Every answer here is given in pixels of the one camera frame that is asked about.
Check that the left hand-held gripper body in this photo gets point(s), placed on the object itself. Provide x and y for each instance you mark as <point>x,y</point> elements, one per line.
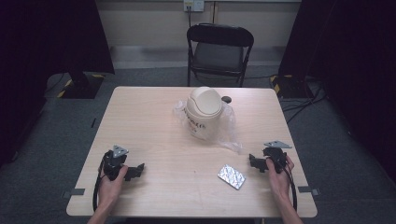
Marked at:
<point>111,163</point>

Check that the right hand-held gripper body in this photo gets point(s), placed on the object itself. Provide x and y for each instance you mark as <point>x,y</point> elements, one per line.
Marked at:
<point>275,154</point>

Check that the person's right hand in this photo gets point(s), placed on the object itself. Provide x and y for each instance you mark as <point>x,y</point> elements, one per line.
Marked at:
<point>280,182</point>

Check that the person's left hand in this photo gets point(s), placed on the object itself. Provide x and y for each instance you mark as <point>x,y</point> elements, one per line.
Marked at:
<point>109,189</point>

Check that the silver foil packet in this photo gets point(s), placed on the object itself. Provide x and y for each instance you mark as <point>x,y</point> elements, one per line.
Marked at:
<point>231,177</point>

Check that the clear plastic bag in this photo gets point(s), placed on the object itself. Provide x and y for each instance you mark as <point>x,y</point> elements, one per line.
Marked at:
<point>229,130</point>

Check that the small black floor strip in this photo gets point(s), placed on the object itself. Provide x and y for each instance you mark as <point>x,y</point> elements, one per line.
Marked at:
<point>93,123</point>

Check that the small dark round object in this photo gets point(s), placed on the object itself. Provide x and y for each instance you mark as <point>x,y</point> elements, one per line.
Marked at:
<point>226,99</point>

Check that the cream swing-lid trash bin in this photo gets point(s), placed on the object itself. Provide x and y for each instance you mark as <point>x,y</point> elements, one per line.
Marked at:
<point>204,115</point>

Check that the black striped stand base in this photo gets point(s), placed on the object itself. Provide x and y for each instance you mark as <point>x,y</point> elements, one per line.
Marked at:
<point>81,85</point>
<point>289,87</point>

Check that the black folding chair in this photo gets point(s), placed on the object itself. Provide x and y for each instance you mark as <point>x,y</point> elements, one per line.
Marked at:
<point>219,56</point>

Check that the black curtain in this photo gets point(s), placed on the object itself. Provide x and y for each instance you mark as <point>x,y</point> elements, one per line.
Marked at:
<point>46,40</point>
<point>351,62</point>

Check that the grey table bracket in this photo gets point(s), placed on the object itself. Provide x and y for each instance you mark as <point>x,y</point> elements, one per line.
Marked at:
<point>308,189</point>
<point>74,193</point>

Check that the white wall socket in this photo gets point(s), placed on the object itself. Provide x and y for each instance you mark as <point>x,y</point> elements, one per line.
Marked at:
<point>193,5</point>

